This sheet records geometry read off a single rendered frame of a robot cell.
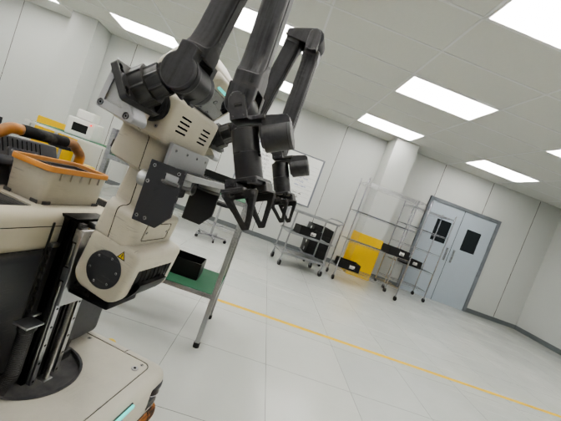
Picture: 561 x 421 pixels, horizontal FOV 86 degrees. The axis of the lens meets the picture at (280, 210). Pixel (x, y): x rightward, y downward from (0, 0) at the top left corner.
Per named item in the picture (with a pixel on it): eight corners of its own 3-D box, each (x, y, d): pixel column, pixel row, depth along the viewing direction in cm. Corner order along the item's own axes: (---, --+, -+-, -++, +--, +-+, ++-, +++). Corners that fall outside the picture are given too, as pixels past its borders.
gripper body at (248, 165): (272, 190, 66) (269, 156, 66) (256, 185, 56) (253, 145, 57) (245, 193, 68) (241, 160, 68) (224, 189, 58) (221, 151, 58)
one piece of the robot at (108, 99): (93, 103, 66) (116, 56, 65) (110, 111, 71) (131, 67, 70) (129, 124, 64) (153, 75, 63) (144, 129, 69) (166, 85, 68)
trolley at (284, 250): (269, 255, 533) (289, 201, 528) (313, 268, 560) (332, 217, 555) (277, 265, 482) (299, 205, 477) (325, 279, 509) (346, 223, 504)
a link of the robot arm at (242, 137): (235, 131, 66) (226, 124, 60) (266, 127, 65) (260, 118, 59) (238, 163, 66) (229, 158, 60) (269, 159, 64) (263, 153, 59)
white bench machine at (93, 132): (74, 134, 546) (83, 110, 543) (99, 143, 553) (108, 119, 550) (63, 131, 509) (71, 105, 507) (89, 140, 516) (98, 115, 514)
